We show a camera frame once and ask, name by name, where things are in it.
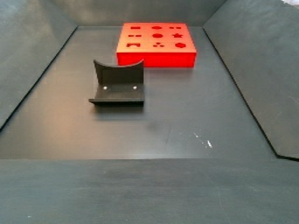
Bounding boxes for black curved holder stand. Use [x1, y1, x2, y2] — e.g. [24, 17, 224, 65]
[88, 60, 145, 105]

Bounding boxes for red shape sorter block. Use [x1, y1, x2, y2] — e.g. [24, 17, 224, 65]
[116, 23, 197, 67]

